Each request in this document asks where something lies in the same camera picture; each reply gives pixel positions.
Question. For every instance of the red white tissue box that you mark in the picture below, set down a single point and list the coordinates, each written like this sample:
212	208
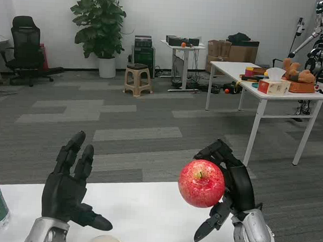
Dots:
273	85

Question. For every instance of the black striped box device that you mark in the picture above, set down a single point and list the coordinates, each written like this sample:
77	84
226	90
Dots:
143	41

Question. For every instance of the green potted plant white pot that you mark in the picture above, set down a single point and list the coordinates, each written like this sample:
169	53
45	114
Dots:
99	23

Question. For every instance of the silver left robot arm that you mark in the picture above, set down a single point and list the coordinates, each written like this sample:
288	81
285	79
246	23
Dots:
42	232

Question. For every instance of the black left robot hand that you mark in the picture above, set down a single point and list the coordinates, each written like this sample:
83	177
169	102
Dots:
62	194

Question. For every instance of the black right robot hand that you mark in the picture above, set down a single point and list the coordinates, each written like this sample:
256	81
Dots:
240	184

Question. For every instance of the beige plastic stool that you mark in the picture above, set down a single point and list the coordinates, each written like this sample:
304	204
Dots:
138	79

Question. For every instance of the red apple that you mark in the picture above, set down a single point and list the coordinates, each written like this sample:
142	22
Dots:
201	185

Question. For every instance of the black bag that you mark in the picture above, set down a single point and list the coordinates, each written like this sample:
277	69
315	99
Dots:
239	37

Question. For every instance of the small white standing desk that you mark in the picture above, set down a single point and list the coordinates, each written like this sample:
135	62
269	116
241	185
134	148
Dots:
184	62

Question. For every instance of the silver black humanoid robot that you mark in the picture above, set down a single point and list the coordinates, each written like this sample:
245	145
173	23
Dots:
321	50

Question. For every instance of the orange basket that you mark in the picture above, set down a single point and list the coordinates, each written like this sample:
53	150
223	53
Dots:
301	87

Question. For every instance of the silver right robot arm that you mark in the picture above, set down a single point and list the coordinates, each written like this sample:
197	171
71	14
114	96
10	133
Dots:
255	234

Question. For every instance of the black devices on desk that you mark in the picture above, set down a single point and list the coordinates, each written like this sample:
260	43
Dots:
176	41

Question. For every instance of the red board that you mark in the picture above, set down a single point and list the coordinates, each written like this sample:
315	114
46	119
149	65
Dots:
45	58

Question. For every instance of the black mesh office chair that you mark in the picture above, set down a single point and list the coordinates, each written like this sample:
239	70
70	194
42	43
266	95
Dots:
25	51

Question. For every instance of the brown teddy bear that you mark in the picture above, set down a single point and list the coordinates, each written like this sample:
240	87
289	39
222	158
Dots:
302	75

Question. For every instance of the green black equipment cabinet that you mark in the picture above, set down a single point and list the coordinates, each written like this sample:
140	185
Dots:
143	61

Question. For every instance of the brown cardboard boxes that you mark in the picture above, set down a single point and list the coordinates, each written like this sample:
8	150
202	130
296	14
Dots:
235	53

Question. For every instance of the yellow pink cup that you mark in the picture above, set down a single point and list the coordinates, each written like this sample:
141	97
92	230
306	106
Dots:
248	72

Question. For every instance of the white camera on stand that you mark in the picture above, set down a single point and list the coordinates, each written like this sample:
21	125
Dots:
300	28

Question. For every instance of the white folding table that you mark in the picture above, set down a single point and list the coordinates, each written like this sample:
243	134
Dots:
229	70

